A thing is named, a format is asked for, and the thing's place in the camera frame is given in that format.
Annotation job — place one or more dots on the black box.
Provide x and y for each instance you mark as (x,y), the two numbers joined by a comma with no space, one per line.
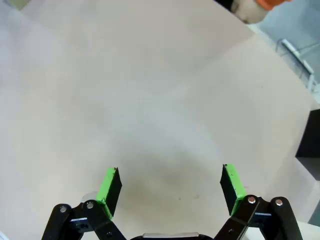
(311,140)

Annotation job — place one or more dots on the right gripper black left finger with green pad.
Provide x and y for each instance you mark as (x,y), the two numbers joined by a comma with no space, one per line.
(110,190)

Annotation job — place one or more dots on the grey metal frame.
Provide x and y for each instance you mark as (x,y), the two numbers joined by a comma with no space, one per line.
(295,51)

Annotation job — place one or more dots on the white rounded object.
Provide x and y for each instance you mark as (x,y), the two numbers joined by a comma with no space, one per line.
(248,11)

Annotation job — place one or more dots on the orange rounded object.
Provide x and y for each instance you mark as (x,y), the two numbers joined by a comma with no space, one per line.
(271,3)

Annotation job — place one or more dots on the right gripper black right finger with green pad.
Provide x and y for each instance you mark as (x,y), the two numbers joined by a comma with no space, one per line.
(231,190)

